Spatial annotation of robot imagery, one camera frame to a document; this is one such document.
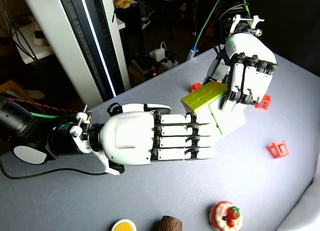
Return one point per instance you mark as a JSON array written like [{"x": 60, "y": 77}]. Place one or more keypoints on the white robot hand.
[
  {"x": 250, "y": 48},
  {"x": 125, "y": 138}
]

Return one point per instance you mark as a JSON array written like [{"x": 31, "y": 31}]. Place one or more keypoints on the colourful puzzle cube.
[{"x": 202, "y": 98}]

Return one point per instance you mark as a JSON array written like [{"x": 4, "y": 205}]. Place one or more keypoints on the small red plastic stand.
[
  {"x": 263, "y": 102},
  {"x": 195, "y": 87},
  {"x": 276, "y": 149}
]

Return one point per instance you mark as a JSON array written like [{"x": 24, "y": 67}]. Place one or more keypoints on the white power strip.
[{"x": 171, "y": 63}]

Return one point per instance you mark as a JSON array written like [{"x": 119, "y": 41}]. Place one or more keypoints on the white dish with yellow centre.
[{"x": 123, "y": 226}]

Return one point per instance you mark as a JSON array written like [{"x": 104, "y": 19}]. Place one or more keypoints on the white power adapter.
[{"x": 158, "y": 55}]

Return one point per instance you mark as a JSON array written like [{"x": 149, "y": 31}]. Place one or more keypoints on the brown toy log roll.
[{"x": 170, "y": 223}]

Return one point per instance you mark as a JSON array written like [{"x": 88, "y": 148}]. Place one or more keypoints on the black and white shoe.
[{"x": 146, "y": 23}]

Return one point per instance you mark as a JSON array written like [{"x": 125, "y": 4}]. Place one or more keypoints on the white robot body column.
[{"x": 62, "y": 41}]

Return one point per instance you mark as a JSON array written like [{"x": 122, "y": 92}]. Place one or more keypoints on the grey tablecloth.
[{"x": 237, "y": 181}]

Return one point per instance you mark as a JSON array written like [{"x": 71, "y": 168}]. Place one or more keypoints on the toy strawberry cream cake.
[{"x": 225, "y": 216}]

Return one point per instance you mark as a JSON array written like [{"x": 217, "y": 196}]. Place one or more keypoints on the white side table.
[{"x": 27, "y": 52}]

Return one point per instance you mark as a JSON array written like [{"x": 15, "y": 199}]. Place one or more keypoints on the yellow plush toy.
[{"x": 122, "y": 1}]

